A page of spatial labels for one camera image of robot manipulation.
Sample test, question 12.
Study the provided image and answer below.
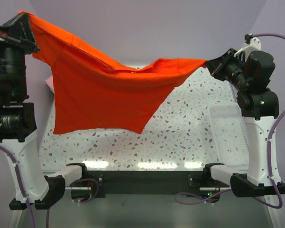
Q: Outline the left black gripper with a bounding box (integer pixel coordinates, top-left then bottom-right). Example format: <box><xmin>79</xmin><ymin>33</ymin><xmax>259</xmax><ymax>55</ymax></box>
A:
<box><xmin>0</xmin><ymin>11</ymin><xmax>43</xmax><ymax>95</ymax></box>

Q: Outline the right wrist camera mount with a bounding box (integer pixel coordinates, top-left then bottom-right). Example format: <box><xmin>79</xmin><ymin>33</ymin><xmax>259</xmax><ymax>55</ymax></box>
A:
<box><xmin>234</xmin><ymin>34</ymin><xmax>261</xmax><ymax>61</ymax></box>

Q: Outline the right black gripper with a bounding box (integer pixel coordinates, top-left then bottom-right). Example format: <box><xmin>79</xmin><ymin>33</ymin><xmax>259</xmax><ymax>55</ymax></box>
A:
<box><xmin>205</xmin><ymin>47</ymin><xmax>250</xmax><ymax>91</ymax></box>

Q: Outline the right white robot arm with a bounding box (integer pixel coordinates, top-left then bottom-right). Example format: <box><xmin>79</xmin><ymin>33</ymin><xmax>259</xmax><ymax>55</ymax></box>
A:
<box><xmin>202</xmin><ymin>48</ymin><xmax>285</xmax><ymax>197</ymax></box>

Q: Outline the orange t shirt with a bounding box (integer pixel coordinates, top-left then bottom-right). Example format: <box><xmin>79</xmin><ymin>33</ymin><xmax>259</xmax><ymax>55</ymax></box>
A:
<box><xmin>28</xmin><ymin>14</ymin><xmax>206</xmax><ymax>134</ymax></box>

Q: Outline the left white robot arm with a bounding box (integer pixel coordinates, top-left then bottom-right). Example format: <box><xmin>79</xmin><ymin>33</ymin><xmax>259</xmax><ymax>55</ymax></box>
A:
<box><xmin>0</xmin><ymin>13</ymin><xmax>89</xmax><ymax>210</ymax></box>

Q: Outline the white plastic basket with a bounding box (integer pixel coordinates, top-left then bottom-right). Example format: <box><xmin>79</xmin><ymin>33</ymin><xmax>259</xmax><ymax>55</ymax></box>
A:
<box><xmin>209</xmin><ymin>104</ymin><xmax>249</xmax><ymax>171</ymax></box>

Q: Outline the pink folded t shirt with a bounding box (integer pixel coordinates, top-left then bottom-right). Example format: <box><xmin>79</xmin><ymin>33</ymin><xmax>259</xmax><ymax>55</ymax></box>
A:
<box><xmin>45</xmin><ymin>76</ymin><xmax>55</xmax><ymax>93</ymax></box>

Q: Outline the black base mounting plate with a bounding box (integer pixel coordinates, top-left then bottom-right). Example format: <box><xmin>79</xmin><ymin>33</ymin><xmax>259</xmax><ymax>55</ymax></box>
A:
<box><xmin>70</xmin><ymin>171</ymin><xmax>224</xmax><ymax>200</ymax></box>

